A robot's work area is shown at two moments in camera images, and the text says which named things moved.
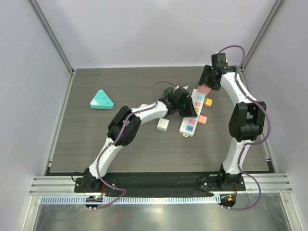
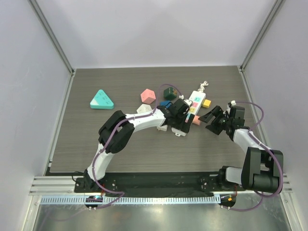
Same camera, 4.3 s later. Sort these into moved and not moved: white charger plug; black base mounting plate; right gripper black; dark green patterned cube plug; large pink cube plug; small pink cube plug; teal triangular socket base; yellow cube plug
Moved: small pink cube plug; right gripper black; large pink cube plug
Not moved: teal triangular socket base; dark green patterned cube plug; white charger plug; black base mounting plate; yellow cube plug
